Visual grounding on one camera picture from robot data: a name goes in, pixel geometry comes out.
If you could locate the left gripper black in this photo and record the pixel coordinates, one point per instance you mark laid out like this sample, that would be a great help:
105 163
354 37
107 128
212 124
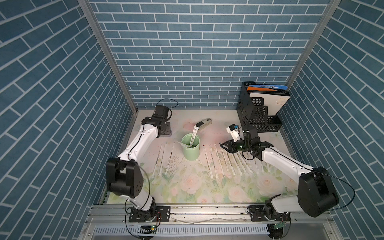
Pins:
168 128

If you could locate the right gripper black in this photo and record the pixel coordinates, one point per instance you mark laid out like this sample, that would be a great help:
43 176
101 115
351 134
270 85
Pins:
230 145

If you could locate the thirteenth straw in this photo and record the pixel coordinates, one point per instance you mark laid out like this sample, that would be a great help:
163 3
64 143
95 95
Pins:
162 159

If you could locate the eleventh straw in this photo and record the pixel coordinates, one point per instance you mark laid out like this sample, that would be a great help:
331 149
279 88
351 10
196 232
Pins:
169 161

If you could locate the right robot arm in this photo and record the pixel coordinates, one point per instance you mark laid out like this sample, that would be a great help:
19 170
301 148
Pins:
316 191

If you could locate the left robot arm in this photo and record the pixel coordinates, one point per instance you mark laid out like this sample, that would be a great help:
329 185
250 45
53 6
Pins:
124 175

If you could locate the wrapped straws in cup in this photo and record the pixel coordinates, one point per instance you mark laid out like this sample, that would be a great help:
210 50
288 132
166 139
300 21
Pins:
192 138

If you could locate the green cylindrical cup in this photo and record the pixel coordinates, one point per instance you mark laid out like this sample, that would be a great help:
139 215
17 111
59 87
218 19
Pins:
191 153

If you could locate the black mesh file holder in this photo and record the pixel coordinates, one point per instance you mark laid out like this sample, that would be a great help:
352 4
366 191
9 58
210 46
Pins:
251 111

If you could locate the blue folder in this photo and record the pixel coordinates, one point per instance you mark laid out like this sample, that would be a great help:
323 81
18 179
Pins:
277 87

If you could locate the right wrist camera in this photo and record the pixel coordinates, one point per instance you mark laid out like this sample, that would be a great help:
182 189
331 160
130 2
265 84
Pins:
234 131

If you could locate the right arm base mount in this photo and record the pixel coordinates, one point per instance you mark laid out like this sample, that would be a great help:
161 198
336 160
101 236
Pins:
261 213

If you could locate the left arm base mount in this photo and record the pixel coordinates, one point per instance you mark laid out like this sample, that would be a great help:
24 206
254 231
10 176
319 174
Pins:
154 214

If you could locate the white vented cable duct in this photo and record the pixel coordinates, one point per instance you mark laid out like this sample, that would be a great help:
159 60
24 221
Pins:
183 230

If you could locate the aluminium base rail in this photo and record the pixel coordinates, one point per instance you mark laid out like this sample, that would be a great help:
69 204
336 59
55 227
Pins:
117 214

